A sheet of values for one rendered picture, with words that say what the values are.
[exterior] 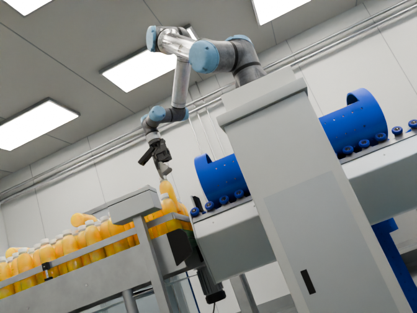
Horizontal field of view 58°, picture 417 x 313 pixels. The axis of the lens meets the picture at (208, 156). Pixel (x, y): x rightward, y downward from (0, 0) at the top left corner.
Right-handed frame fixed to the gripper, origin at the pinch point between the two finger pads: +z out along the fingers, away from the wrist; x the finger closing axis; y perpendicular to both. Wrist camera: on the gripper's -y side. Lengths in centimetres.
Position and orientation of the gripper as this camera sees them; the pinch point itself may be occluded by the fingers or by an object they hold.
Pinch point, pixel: (162, 178)
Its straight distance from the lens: 193.4
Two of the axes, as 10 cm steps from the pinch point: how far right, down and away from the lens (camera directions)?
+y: 9.2, -3.9, -1.1
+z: 3.4, 8.9, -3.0
